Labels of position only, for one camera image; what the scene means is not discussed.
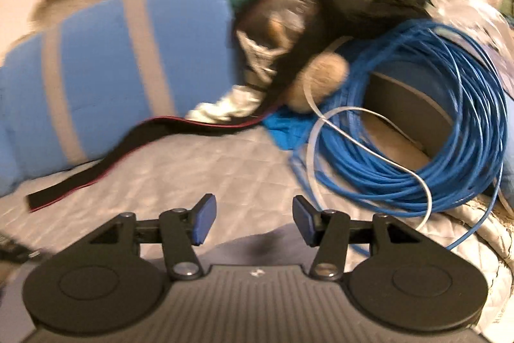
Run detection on grey-blue sweatpants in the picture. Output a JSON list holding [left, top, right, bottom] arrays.
[[199, 224, 317, 270]]

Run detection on grey quilted bedspread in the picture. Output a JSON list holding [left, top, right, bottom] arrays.
[[1, 127, 513, 342]]

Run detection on tan plush toy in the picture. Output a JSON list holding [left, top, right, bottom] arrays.
[[286, 52, 349, 113]]

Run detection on right blue striped pillow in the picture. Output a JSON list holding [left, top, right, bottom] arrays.
[[1, 0, 236, 195]]

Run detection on black bag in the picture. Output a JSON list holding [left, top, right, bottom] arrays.
[[233, 0, 429, 107]]

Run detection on black strap with red edge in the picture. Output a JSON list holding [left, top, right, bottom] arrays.
[[25, 101, 290, 214]]

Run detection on coiled blue cable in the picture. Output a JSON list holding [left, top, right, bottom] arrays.
[[288, 19, 509, 257]]

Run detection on white cable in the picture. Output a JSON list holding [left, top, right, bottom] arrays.
[[302, 36, 434, 231]]

